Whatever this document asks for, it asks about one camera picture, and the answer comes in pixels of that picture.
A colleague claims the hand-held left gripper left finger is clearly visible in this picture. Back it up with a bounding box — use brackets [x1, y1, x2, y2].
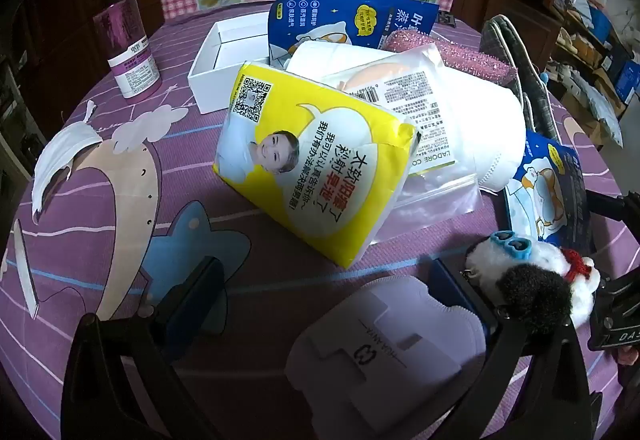
[60, 256, 226, 440]

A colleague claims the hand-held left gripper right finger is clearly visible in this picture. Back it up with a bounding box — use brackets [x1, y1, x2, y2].
[429, 257, 606, 440]

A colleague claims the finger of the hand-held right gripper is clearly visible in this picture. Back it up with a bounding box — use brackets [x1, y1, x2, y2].
[584, 190, 640, 223]
[592, 267, 640, 301]

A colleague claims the blue eye mask packet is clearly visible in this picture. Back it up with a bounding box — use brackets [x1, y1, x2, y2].
[505, 130, 598, 251]
[266, 0, 441, 71]

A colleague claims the panda plush keychain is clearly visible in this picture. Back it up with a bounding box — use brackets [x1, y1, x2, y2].
[465, 230, 598, 328]

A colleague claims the white face mask pack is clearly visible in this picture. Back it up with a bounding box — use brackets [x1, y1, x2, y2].
[287, 41, 526, 193]

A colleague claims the yellow tissue pack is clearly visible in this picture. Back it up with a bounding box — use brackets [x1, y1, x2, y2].
[213, 61, 422, 269]

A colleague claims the grey plaid cloth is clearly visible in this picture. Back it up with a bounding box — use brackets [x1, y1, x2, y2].
[482, 15, 561, 141]

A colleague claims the clear bag with powder puff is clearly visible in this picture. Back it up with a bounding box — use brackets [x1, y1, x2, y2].
[320, 45, 483, 241]

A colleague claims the pink glitter sponge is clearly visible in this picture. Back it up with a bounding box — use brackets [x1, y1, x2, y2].
[382, 31, 518, 86]

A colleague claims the white cardboard box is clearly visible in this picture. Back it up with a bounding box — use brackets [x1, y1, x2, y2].
[187, 11, 297, 116]

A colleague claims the person's right hand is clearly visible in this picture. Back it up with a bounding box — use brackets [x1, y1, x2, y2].
[617, 344, 640, 371]

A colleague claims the white paper packet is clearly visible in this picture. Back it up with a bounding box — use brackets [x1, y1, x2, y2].
[285, 275, 488, 440]

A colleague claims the pile of cardboard boxes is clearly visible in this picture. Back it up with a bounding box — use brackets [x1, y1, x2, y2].
[550, 0, 640, 146]

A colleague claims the purple printed tablecloth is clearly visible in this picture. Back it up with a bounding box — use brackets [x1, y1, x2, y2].
[0, 2, 631, 440]

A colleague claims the white loose face mask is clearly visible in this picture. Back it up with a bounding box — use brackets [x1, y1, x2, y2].
[31, 100, 103, 221]

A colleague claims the purple canister with white label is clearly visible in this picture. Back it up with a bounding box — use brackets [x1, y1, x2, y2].
[92, 0, 163, 99]

